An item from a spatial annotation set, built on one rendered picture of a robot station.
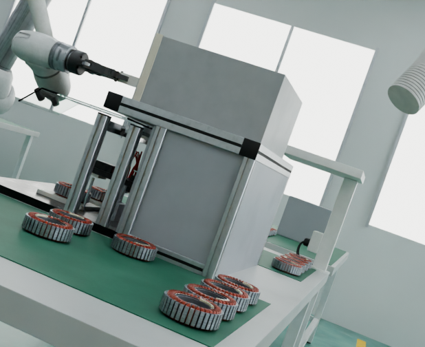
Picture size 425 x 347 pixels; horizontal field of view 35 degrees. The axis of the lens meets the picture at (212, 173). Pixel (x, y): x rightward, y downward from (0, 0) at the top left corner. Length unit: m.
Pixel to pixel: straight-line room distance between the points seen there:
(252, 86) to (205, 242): 0.44
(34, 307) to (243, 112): 0.98
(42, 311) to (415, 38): 6.07
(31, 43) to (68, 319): 1.33
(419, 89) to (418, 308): 3.92
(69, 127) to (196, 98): 5.58
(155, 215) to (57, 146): 5.71
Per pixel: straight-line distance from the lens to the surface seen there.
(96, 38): 7.48
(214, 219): 1.73
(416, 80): 3.00
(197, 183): 1.74
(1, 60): 2.75
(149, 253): 1.63
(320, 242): 2.99
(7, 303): 1.06
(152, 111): 1.79
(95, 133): 1.86
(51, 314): 1.03
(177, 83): 1.90
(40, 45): 2.20
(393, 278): 6.63
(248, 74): 1.86
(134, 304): 1.19
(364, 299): 6.65
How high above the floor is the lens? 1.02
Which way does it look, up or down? 1 degrees down
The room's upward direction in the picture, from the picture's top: 20 degrees clockwise
